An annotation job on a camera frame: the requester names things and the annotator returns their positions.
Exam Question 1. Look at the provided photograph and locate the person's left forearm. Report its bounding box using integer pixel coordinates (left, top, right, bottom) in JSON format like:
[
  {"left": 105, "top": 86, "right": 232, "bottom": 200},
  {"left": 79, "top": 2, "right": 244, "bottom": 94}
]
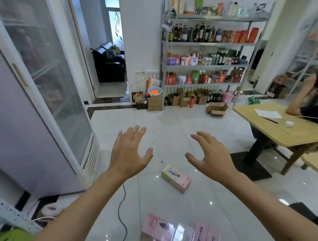
[{"left": 34, "top": 169, "right": 125, "bottom": 241}]

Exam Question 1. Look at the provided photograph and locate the person's left hand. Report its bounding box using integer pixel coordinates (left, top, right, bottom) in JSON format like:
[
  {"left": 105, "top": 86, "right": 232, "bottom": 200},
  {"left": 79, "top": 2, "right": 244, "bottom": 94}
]
[{"left": 108, "top": 125, "right": 154, "bottom": 184}]

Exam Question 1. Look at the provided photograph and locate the white paper stack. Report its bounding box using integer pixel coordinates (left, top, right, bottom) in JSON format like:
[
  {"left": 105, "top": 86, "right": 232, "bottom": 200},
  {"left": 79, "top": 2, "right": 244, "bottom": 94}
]
[{"left": 254, "top": 109, "right": 283, "bottom": 120}]

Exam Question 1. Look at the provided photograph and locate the row of drink cans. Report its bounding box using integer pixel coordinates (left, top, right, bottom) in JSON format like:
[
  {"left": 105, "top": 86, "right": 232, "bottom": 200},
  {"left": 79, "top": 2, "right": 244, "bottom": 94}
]
[{"left": 201, "top": 53, "right": 220, "bottom": 66}]

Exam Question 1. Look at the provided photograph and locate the row of orange snack packets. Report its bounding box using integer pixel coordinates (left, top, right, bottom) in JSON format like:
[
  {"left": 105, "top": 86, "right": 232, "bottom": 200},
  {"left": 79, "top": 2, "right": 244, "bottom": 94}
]
[{"left": 221, "top": 27, "right": 259, "bottom": 44}]

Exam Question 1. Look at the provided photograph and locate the pink green bottle box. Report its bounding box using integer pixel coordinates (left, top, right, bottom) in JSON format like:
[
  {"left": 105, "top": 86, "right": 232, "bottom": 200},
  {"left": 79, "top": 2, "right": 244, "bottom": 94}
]
[{"left": 161, "top": 164, "right": 192, "bottom": 194}]

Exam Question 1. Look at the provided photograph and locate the red carton with handle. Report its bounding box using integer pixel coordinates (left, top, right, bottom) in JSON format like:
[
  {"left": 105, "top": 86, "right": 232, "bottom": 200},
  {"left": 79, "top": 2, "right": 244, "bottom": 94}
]
[{"left": 165, "top": 72, "right": 177, "bottom": 86}]

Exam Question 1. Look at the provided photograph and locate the tall brown carton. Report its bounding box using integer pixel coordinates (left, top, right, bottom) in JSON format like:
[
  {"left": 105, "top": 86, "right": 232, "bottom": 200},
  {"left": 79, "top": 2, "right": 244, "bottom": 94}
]
[{"left": 147, "top": 94, "right": 163, "bottom": 112}]

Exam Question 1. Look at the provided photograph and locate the black leather sofa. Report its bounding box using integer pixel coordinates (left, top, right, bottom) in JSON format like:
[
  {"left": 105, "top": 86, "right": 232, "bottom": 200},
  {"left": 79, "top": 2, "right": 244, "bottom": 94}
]
[{"left": 90, "top": 41, "right": 126, "bottom": 83}]

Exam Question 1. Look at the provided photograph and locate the black cable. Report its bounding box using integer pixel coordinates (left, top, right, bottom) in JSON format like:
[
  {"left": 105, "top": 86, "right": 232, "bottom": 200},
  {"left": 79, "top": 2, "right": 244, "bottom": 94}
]
[{"left": 118, "top": 183, "right": 128, "bottom": 241}]

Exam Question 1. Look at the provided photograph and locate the row of dark wine bottles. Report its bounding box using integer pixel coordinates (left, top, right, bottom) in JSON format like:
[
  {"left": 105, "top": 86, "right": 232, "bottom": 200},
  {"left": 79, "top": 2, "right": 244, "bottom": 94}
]
[{"left": 207, "top": 90, "right": 223, "bottom": 102}]

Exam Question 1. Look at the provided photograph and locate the dark printed carton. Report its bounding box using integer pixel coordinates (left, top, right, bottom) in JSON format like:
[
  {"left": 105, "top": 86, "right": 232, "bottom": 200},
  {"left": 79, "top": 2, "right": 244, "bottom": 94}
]
[{"left": 266, "top": 74, "right": 289, "bottom": 99}]

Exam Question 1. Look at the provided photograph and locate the brown fur-lined boot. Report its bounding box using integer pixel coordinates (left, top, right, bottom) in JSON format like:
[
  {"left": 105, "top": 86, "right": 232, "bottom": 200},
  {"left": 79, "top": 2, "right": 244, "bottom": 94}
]
[{"left": 41, "top": 202, "right": 65, "bottom": 218}]

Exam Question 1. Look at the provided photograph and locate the blue basin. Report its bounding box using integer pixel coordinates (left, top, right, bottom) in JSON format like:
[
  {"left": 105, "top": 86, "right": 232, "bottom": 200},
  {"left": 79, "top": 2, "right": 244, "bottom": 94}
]
[{"left": 148, "top": 86, "right": 163, "bottom": 97}]

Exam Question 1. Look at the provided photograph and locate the pink peach juice carton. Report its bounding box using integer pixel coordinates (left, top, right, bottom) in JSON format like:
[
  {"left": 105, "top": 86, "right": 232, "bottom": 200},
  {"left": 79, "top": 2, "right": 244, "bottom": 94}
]
[{"left": 192, "top": 218, "right": 222, "bottom": 241}]

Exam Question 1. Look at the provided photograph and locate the white radiator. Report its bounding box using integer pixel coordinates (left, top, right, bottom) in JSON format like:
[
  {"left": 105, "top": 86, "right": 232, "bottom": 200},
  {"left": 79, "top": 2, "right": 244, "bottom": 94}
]
[{"left": 135, "top": 70, "right": 161, "bottom": 87}]

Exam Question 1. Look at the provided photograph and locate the steel goods rack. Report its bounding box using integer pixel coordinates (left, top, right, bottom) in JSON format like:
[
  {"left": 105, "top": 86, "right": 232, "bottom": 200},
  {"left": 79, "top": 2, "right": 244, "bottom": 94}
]
[
  {"left": 160, "top": 0, "right": 276, "bottom": 107},
  {"left": 286, "top": 32, "right": 318, "bottom": 100}
]

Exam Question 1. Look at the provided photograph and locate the yellow wooden bench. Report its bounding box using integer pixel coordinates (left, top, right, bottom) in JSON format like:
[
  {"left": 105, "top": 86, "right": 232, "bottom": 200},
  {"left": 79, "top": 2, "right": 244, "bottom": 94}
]
[{"left": 300, "top": 153, "right": 318, "bottom": 173}]

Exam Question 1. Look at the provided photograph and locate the bright green packet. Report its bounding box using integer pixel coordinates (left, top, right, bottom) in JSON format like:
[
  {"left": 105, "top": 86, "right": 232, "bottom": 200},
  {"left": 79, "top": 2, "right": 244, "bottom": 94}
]
[{"left": 0, "top": 227, "right": 35, "bottom": 241}]

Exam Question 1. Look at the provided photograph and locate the white display fridge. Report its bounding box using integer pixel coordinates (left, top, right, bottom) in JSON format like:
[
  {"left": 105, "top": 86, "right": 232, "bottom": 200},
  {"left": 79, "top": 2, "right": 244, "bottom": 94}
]
[{"left": 0, "top": 0, "right": 100, "bottom": 199}]

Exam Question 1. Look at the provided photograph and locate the row of assorted packets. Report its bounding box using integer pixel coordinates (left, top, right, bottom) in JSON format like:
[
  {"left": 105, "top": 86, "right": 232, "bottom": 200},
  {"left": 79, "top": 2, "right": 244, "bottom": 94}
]
[{"left": 170, "top": 0, "right": 270, "bottom": 17}]

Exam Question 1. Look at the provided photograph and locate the row of mixed goods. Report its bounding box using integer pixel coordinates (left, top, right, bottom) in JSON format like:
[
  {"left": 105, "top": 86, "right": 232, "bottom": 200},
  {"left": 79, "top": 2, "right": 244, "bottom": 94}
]
[{"left": 177, "top": 67, "right": 245, "bottom": 85}]

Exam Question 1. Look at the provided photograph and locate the row of dark sauce bottles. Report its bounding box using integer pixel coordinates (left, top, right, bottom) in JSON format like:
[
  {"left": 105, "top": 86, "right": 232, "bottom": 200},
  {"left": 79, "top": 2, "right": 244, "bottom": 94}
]
[{"left": 168, "top": 23, "right": 224, "bottom": 43}]

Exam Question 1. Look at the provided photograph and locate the person's right hand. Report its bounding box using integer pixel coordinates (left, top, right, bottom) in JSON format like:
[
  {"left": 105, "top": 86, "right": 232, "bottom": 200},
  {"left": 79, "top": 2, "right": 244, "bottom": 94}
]
[{"left": 185, "top": 131, "right": 240, "bottom": 187}]

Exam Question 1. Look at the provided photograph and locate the yellow wooden table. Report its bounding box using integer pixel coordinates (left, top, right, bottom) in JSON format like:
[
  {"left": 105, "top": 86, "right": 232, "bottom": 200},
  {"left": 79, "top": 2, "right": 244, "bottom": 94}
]
[{"left": 232, "top": 103, "right": 318, "bottom": 175}]

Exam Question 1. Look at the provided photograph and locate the row of green glass bottles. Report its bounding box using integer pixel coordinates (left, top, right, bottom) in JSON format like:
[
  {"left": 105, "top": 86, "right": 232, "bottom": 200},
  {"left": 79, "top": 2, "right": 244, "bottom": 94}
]
[{"left": 216, "top": 47, "right": 248, "bottom": 66}]

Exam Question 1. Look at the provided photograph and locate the open cardboard carton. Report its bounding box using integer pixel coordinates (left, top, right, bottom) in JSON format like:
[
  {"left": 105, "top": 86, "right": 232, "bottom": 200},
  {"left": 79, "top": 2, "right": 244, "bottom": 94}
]
[{"left": 205, "top": 102, "right": 229, "bottom": 117}]

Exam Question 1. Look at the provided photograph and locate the white cable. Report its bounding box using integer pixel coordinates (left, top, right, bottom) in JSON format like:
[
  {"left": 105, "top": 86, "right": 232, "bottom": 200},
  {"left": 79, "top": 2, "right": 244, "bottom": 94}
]
[{"left": 31, "top": 216, "right": 55, "bottom": 223}]

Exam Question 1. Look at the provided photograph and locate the pink basket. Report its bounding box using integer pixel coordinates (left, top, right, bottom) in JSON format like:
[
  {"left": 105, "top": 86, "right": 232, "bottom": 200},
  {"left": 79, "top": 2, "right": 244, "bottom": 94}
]
[{"left": 222, "top": 91, "right": 235, "bottom": 104}]

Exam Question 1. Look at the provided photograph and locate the small dark crate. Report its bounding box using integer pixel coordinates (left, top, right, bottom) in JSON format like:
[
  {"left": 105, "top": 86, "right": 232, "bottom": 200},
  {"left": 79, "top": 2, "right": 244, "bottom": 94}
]
[{"left": 132, "top": 92, "right": 148, "bottom": 110}]

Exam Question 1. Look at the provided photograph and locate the grey clip lamp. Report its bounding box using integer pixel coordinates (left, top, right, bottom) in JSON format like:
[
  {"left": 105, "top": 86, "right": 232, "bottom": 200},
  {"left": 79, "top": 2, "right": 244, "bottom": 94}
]
[{"left": 161, "top": 7, "right": 178, "bottom": 33}]

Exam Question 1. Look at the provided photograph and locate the pink labelled box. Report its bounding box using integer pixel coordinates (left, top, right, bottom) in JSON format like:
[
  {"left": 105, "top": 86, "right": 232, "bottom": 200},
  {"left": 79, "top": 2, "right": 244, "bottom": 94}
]
[{"left": 141, "top": 213, "right": 194, "bottom": 241}]

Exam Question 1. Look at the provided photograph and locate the cluster of brown cartons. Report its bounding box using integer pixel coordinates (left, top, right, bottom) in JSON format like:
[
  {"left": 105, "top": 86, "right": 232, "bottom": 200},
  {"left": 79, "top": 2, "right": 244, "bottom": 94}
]
[{"left": 168, "top": 88, "right": 209, "bottom": 108}]

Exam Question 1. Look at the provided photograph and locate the cluster of white red bottles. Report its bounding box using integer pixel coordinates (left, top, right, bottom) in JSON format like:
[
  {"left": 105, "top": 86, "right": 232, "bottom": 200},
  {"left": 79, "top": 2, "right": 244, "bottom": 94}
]
[{"left": 181, "top": 52, "right": 199, "bottom": 66}]

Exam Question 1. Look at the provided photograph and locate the person's right forearm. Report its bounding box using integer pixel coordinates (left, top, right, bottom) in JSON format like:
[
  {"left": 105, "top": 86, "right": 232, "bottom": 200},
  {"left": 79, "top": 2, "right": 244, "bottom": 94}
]
[{"left": 218, "top": 171, "right": 318, "bottom": 241}]

